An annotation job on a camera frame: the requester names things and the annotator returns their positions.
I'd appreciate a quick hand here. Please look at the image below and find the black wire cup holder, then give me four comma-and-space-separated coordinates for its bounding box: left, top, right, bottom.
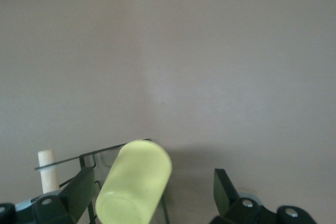
34, 138, 169, 224

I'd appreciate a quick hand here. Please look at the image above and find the brown table mat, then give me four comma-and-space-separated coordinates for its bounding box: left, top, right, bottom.
0, 0, 336, 224

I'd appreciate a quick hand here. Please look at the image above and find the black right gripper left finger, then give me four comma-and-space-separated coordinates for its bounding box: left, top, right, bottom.
0, 166, 96, 224

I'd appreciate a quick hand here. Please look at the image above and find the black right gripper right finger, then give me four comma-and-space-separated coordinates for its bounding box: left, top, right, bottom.
209, 168, 318, 224

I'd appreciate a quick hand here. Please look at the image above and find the yellow plastic cup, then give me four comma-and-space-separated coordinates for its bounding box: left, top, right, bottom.
94, 140, 173, 224

